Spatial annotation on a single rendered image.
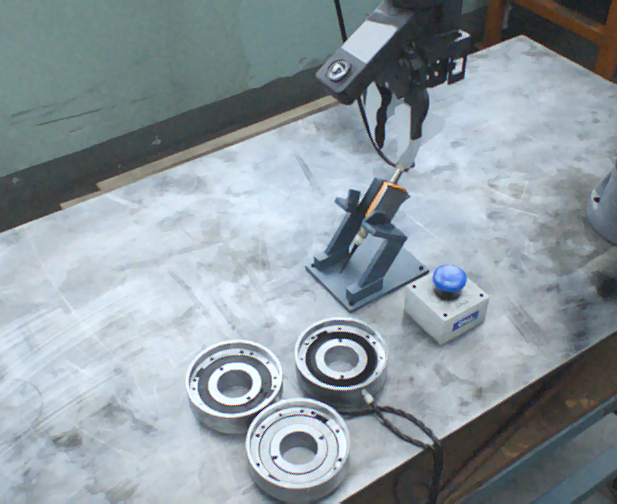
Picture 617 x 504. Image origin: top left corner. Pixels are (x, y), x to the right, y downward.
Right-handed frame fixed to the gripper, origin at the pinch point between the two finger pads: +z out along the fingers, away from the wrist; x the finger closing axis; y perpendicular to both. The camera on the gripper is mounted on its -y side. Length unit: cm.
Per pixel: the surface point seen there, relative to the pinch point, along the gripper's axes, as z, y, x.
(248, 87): 87, 63, 148
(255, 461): 15.0, -30.1, -18.0
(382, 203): 6.4, -1.5, -1.3
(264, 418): 14.7, -26.7, -14.3
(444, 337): 16.6, -2.7, -15.5
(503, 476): 46, 6, -22
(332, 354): 16.5, -15.1, -10.2
